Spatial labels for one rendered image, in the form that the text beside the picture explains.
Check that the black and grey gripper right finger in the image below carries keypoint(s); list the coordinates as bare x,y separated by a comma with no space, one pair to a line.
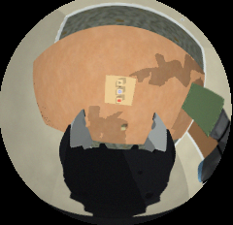
160,142

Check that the tan square mat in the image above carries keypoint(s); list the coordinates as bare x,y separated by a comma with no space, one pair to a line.
111,90

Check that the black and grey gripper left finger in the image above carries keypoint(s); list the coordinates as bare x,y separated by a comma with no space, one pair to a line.
75,139

